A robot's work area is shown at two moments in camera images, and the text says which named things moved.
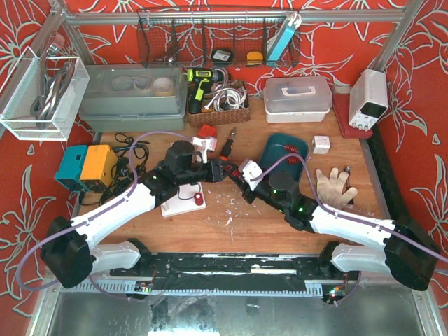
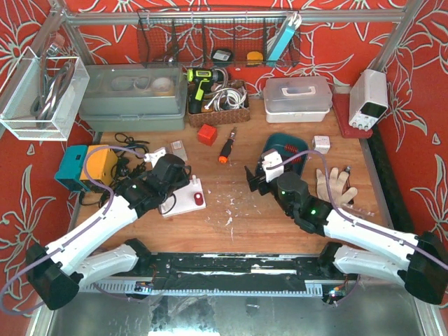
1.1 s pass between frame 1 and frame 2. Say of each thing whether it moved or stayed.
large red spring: stayed
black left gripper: moved
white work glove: stayed
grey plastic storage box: stayed
